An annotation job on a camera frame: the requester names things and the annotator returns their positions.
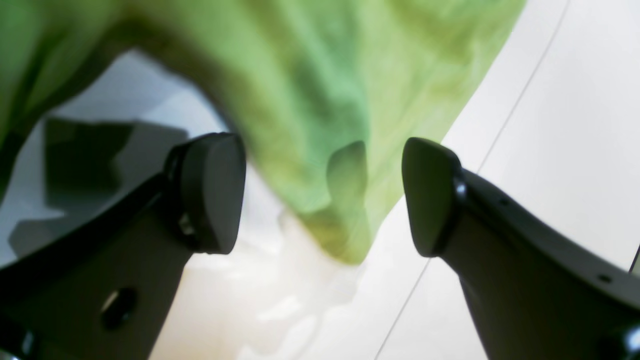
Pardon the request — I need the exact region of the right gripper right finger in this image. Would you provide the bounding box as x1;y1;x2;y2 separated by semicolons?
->
401;137;640;360

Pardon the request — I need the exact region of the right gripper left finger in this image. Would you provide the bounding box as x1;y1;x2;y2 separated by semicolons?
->
1;132;247;360

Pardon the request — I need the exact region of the green t-shirt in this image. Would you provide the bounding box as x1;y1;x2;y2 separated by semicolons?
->
0;0;526;266

